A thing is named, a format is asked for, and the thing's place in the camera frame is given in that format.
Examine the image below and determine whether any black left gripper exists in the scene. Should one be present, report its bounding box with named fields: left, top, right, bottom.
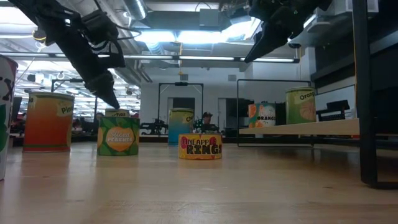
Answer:
left=37, top=14, right=126, bottom=110

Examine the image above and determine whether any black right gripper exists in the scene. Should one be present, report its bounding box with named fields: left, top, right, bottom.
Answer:
left=244, top=0, right=333, bottom=63

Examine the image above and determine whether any pale tall peaches can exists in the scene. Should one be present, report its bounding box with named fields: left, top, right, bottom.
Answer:
left=104, top=108, right=131, bottom=118

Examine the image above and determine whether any green sliced peaches short can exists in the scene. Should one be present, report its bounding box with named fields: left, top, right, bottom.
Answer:
left=96, top=116, right=141, bottom=157

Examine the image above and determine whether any orange-red gradient pineapple can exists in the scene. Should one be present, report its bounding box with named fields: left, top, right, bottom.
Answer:
left=22, top=91, right=76, bottom=153

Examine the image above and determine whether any green tall oranges can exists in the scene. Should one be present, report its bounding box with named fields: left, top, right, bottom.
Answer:
left=285, top=86, right=317, bottom=125

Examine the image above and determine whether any teal orange-slices short can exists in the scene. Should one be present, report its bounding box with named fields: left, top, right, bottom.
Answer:
left=247, top=102, right=277, bottom=129

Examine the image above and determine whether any blue-yellow gradient cherries can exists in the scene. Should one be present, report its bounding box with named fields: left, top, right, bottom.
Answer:
left=167, top=107, right=195, bottom=146

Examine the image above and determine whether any white cartoon pineapple can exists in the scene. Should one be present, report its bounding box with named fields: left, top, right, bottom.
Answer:
left=0, top=54, right=19, bottom=181

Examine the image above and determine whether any yellow pineapple rings can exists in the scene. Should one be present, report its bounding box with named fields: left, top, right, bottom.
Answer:
left=177, top=133, right=223, bottom=161

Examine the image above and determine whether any grey ceiling unit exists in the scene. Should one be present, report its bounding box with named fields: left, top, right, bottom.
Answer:
left=199, top=8, right=222, bottom=27

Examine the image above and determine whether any long LED light bar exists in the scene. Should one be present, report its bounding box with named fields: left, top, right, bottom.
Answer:
left=0, top=51, right=301, bottom=65

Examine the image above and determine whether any black monitor bank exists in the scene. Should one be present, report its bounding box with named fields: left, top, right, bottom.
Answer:
left=275, top=102, right=287, bottom=126

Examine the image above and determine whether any black equipment cabinet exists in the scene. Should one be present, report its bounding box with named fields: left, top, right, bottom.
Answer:
left=225, top=98, right=249, bottom=138

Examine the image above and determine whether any black monitor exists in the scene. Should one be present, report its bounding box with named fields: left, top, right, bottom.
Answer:
left=11, top=96, right=24, bottom=121

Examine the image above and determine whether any person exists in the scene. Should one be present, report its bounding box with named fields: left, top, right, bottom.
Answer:
left=201, top=111, right=215, bottom=125

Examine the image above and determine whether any black metal frame stand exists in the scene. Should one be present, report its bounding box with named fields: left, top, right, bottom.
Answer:
left=158, top=82, right=205, bottom=136
left=51, top=78, right=100, bottom=125

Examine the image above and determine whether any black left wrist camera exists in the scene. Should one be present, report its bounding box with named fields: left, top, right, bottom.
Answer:
left=81, top=9, right=120, bottom=45

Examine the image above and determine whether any black left camera cable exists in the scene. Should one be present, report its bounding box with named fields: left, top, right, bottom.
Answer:
left=115, top=24, right=142, bottom=42

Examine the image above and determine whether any black overhead camera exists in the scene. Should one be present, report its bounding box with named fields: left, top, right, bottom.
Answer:
left=32, top=26, right=48, bottom=44

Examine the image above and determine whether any wooden shelf with black frame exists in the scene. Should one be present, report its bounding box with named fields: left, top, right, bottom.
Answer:
left=236, top=0, right=398, bottom=191

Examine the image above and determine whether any black aluminium table frame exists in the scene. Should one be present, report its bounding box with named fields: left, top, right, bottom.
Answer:
left=9, top=132, right=398, bottom=150

